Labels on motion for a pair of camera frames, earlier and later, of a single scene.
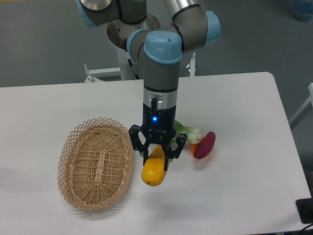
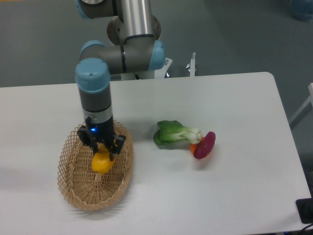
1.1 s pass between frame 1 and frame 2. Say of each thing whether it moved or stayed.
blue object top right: stayed
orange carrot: stayed
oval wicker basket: stayed
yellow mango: moved
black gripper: moved
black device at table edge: stayed
